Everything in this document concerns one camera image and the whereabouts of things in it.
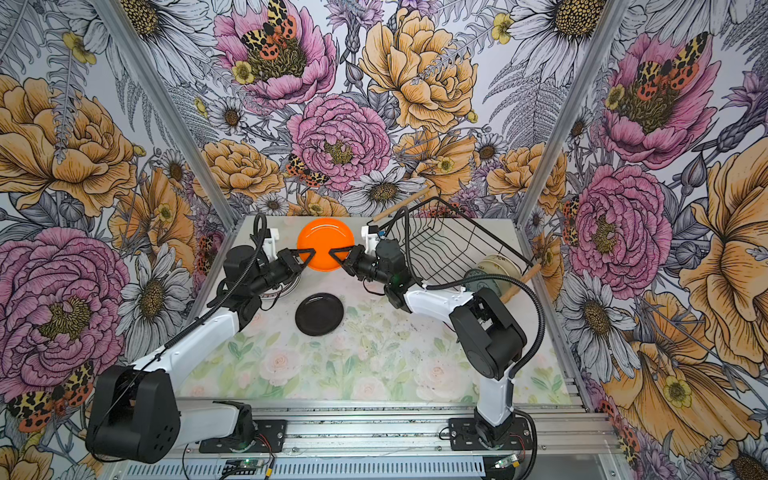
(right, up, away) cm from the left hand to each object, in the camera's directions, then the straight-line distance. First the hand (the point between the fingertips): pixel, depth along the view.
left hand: (317, 259), depth 81 cm
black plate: (-3, -18, +16) cm, 25 cm away
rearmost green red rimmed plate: (-7, -7, -8) cm, 13 cm away
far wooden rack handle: (+23, +18, +27) cm, 40 cm away
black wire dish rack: (+38, +4, +30) cm, 49 cm away
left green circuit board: (-15, -48, -10) cm, 51 cm away
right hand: (+3, 0, -1) cm, 3 cm away
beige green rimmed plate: (+51, -2, +11) cm, 52 cm away
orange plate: (+1, +6, +2) cm, 7 cm away
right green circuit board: (+48, -47, -10) cm, 68 cm away
